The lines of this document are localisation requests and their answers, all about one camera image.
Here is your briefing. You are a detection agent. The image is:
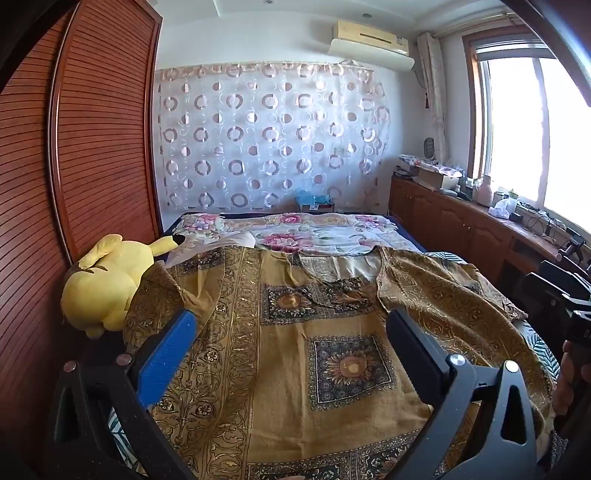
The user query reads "wall air conditioner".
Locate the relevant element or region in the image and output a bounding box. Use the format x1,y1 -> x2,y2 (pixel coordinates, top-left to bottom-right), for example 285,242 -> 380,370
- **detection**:
329,20 -> 415,71

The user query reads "circle patterned sheer curtain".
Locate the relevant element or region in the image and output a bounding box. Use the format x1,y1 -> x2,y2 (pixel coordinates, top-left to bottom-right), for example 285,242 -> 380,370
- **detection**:
154,62 -> 391,213

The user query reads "cardboard box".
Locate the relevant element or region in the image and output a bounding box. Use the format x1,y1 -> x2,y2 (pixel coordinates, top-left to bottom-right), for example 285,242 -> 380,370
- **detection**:
413,165 -> 462,192

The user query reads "long wooden cabinet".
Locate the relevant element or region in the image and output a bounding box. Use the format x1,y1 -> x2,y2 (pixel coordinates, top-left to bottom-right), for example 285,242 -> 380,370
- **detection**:
389,173 -> 591,296

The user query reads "yellow plush toy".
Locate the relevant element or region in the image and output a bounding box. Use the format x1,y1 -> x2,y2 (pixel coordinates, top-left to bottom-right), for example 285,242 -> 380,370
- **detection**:
61,234 -> 185,340

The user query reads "beige window curtain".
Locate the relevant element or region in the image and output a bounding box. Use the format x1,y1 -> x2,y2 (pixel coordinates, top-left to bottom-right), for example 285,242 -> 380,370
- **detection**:
417,32 -> 448,164

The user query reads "pink bottle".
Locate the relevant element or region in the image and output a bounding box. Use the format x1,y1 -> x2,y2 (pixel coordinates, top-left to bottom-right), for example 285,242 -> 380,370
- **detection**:
473,175 -> 495,207

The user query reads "golden patterned garment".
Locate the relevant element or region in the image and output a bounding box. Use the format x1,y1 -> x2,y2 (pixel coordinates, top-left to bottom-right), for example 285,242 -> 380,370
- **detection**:
122,244 -> 555,480

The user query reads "small black tripod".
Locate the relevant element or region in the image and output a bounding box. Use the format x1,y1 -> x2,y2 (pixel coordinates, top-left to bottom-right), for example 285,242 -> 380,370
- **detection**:
556,233 -> 587,266

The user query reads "person's right hand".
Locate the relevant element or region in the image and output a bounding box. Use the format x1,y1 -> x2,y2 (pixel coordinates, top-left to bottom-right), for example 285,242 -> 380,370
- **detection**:
551,340 -> 577,416

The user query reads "wooden framed window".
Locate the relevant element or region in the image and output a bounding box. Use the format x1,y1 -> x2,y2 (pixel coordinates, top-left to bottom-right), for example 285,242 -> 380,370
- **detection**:
464,23 -> 591,241

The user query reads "leaf print bed sheet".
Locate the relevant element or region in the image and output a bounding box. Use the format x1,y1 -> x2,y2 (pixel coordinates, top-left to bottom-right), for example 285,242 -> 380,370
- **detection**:
108,251 -> 568,480

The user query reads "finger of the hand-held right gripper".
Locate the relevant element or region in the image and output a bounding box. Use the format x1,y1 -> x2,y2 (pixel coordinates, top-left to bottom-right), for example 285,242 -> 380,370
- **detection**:
539,260 -> 591,282
526,273 -> 591,302

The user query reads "wooden louvered wardrobe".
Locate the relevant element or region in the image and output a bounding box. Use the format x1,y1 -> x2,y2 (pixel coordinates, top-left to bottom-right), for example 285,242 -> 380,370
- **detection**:
0,0 -> 163,480

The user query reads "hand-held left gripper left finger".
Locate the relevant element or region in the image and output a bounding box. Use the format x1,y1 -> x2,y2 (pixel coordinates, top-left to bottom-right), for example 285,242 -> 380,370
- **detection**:
46,309 -> 199,480

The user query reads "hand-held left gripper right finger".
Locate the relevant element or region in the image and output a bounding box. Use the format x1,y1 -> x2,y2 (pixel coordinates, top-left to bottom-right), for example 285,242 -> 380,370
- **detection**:
385,308 -> 539,480

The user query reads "blue bag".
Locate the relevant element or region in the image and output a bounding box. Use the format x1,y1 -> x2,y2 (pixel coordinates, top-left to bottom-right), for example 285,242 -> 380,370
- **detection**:
295,189 -> 337,213

